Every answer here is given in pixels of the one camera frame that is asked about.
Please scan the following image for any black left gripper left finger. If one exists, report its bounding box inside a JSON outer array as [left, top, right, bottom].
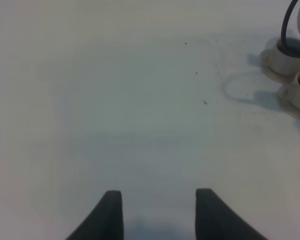
[[67, 190, 124, 240]]

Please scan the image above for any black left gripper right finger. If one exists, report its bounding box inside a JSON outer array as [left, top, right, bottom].
[[195, 188, 266, 240]]

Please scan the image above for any near beige cup saucer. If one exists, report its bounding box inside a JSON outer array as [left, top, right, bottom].
[[279, 98, 300, 120]]

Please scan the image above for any beige cup saucer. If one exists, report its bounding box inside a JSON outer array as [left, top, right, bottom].
[[279, 98, 300, 120], [260, 57, 296, 84]]

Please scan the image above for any near beige teacup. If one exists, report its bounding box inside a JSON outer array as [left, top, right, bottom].
[[278, 72, 300, 112]]

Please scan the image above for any beige teacup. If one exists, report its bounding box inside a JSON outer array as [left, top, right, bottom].
[[278, 72, 300, 112], [260, 39, 300, 76]]

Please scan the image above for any far beige cup saucer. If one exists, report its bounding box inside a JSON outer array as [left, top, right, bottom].
[[260, 57, 296, 84]]

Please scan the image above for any far beige teacup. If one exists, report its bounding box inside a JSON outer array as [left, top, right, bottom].
[[260, 39, 300, 76]]

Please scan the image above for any black camera cable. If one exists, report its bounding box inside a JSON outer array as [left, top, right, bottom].
[[281, 0, 300, 62]]

